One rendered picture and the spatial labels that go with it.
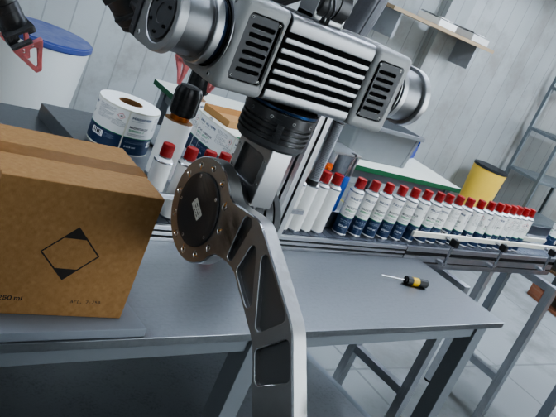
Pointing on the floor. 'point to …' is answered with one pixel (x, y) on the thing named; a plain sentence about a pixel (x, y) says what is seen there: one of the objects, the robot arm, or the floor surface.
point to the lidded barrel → (52, 35)
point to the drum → (482, 181)
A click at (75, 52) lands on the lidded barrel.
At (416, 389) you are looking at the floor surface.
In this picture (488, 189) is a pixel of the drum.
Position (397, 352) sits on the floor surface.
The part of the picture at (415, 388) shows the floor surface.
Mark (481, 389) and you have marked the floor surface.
